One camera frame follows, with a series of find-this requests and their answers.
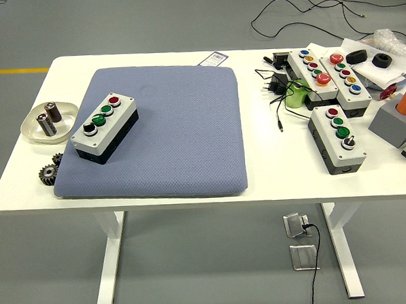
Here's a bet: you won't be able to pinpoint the grey four-button control box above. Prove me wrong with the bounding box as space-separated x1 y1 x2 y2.
68 90 142 168

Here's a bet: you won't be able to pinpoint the four-button box with selector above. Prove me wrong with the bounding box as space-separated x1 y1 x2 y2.
305 103 368 177

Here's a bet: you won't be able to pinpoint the five-button box with blue end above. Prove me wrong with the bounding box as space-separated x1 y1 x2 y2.
286 46 340 104

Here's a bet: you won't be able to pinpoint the five-button box beside papers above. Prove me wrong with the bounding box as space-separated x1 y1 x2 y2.
318 51 374 120

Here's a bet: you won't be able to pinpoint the blue-grey padded mat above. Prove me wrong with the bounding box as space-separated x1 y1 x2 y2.
47 61 250 206

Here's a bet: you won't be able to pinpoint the purple barcode label tag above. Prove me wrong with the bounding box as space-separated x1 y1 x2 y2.
195 50 229 68

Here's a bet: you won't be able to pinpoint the black power adapter plug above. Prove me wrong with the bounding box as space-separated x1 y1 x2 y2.
260 71 291 96

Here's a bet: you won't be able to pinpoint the light green tape roll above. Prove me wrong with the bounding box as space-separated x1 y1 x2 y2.
284 78 312 109

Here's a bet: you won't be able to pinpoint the open silver floor socket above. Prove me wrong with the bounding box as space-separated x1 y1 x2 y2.
282 212 310 239

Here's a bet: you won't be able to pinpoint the small black charger block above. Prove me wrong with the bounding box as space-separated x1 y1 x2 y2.
262 52 291 72

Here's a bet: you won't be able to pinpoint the white table leg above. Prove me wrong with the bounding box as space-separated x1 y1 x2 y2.
91 210 132 304
320 201 365 301

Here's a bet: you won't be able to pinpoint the silver floor plate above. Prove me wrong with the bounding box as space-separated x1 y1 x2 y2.
288 243 321 271

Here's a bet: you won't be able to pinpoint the brown cylindrical capacitor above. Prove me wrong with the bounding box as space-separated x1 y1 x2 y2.
43 101 63 124

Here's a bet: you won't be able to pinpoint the large dark metal gear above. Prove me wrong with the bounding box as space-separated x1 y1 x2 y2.
37 164 61 187

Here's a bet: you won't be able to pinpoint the grey-brown cylindrical capacitor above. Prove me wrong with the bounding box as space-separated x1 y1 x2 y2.
35 112 58 137

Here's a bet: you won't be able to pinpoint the white shallow dish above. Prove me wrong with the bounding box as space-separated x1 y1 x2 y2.
19 100 81 146

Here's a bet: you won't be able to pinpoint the grey block holder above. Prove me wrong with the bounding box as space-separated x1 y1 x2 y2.
366 93 406 151

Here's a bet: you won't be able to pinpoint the white paper sheets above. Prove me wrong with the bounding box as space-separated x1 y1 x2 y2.
305 35 406 92

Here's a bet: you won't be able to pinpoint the small red knob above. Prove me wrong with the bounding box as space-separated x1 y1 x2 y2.
378 83 399 101

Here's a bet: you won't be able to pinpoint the clear bubble wrap bag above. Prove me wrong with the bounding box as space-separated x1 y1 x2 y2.
359 27 406 66

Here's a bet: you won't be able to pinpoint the black adapter cord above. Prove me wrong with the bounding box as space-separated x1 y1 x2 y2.
254 65 325 134

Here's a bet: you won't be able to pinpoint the black floor socket cable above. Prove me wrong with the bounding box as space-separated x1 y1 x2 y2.
301 222 324 304

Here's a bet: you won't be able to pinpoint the long black floor cable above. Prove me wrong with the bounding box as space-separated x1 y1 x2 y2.
249 0 406 54

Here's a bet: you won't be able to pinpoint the black foam ring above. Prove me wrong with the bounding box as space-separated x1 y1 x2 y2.
345 49 369 65
371 52 392 69

